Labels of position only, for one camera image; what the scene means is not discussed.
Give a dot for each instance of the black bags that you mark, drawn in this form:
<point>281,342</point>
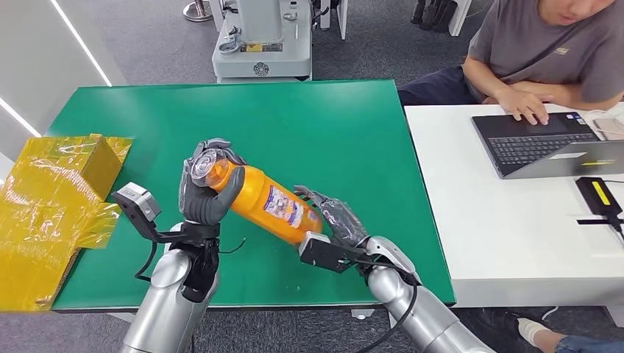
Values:
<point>436,14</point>

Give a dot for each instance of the yellow film-wrapped cardboard box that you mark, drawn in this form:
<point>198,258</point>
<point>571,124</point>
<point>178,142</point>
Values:
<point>44,209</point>

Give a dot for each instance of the dark grey laptop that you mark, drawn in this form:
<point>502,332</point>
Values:
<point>531,140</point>

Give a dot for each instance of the grey machine base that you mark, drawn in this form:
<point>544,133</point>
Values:
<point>263,61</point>

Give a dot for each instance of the seated person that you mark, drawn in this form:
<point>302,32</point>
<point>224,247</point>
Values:
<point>536,48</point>

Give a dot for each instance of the person's hand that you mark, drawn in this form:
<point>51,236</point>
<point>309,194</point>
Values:
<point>521,103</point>

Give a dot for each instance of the metal stanchion base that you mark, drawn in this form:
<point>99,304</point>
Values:
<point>196,11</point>

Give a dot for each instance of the orange plastic bottle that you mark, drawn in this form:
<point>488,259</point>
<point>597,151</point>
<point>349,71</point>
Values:
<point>258,200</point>

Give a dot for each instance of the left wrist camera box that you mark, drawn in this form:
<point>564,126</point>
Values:
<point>141,204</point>

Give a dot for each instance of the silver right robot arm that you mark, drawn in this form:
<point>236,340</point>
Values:
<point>419,316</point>

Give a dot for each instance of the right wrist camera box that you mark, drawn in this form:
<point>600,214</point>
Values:
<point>324,253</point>

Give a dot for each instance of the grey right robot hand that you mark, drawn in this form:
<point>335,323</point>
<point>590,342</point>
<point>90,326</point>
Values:
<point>341,219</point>

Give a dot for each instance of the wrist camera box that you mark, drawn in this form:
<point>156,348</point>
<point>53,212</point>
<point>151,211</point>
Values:
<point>141,204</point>
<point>324,253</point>

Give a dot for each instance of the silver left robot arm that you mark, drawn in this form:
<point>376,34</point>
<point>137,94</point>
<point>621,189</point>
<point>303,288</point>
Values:
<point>161,302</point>

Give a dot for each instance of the person's foot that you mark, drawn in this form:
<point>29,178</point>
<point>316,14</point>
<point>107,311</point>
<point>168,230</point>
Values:
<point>531,331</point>

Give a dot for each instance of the black power adapter yellow label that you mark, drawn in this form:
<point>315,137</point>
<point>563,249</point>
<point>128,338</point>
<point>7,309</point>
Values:
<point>595,196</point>

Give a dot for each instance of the white panel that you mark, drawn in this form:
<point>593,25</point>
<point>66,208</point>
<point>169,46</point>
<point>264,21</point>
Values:
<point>460,17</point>

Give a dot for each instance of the pale phone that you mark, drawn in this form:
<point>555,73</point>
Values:
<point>609,127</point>

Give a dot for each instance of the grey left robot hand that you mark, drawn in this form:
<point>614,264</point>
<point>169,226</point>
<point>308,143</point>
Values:
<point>205,204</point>

